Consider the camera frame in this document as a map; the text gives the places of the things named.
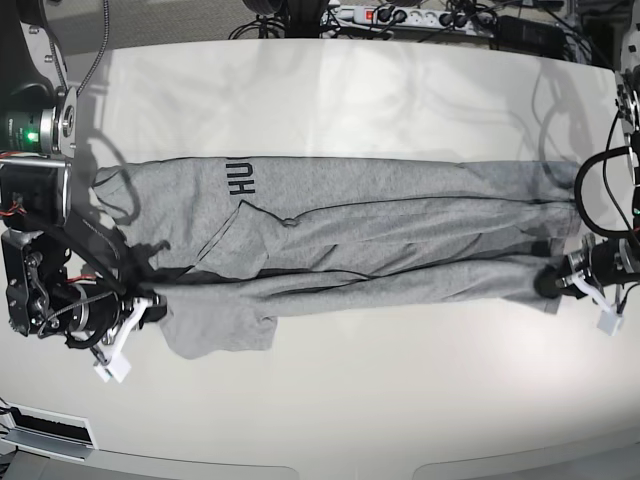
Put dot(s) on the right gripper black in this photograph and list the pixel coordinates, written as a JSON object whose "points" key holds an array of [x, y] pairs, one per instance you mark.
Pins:
{"points": [[84, 313]]}

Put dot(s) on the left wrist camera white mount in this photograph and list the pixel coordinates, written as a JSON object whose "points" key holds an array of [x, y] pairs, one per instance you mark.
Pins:
{"points": [[611, 320]]}

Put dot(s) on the black power adapter box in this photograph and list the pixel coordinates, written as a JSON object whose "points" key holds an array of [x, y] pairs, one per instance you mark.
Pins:
{"points": [[530, 36]]}

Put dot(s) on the grey t-shirt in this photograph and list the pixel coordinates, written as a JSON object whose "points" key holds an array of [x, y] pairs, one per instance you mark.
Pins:
{"points": [[234, 245]]}

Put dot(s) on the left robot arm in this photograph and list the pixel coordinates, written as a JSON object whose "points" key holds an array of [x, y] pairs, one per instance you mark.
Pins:
{"points": [[628, 115]]}

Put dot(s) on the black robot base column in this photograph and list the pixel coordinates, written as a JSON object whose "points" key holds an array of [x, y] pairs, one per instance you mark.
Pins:
{"points": [[305, 18]]}

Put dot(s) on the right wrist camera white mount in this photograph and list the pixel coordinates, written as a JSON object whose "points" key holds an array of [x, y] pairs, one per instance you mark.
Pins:
{"points": [[111, 363]]}

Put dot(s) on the white power strip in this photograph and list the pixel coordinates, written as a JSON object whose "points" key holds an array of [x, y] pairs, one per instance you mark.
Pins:
{"points": [[391, 18]]}

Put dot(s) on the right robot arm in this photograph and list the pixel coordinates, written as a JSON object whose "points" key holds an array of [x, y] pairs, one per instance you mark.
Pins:
{"points": [[38, 113]]}

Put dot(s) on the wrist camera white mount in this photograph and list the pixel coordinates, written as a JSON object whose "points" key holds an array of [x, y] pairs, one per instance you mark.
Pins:
{"points": [[611, 320], [111, 363]]}

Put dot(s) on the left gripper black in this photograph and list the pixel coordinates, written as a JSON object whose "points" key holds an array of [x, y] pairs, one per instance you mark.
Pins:
{"points": [[602, 263]]}

